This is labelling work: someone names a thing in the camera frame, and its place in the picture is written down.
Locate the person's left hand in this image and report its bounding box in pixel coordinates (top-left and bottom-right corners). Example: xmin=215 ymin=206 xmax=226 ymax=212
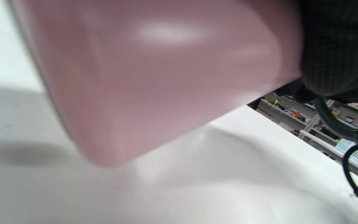
xmin=274 ymin=0 xmax=358 ymax=105

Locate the pink plastic container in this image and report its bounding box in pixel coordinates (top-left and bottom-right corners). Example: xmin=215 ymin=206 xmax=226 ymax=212
xmin=7 ymin=0 xmax=304 ymax=169

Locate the white metal shelving rack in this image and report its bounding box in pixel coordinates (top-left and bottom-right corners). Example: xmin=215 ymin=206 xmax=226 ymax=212
xmin=256 ymin=92 xmax=358 ymax=182

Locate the white perforated plastic basket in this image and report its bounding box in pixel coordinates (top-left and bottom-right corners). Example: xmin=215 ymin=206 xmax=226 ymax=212
xmin=335 ymin=138 xmax=358 ymax=165

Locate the black cable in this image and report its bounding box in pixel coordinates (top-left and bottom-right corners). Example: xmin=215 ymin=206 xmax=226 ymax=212
xmin=313 ymin=97 xmax=358 ymax=216

